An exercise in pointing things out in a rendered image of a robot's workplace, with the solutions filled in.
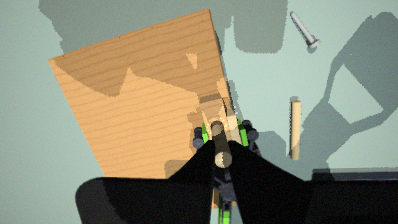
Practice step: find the grey metal bolt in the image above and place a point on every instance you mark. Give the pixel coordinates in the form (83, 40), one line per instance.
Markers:
(313, 43)

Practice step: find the light wooden board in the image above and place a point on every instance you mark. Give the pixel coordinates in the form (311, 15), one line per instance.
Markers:
(136, 96)

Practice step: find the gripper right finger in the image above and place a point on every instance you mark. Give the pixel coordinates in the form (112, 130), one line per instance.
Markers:
(267, 194)

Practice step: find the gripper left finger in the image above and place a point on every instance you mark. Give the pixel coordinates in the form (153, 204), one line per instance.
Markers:
(183, 198)

